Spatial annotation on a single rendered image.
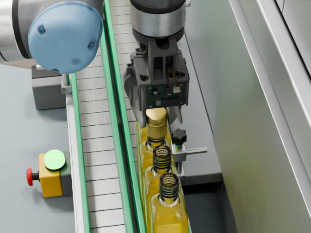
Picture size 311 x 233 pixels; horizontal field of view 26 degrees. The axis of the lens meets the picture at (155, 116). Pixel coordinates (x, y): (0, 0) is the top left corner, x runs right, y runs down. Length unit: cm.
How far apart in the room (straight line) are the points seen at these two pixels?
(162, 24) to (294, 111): 21
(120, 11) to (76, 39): 105
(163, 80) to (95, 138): 53
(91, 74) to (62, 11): 86
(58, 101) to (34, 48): 94
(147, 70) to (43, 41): 26
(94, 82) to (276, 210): 76
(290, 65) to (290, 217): 18
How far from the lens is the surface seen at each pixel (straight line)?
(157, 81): 92
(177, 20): 89
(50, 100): 166
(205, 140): 142
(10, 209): 150
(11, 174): 156
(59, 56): 73
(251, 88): 95
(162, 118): 106
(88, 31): 71
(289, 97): 82
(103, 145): 141
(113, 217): 130
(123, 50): 163
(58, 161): 143
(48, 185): 146
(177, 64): 95
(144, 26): 88
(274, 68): 86
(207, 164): 138
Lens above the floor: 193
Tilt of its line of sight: 45 degrees down
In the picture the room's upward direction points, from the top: straight up
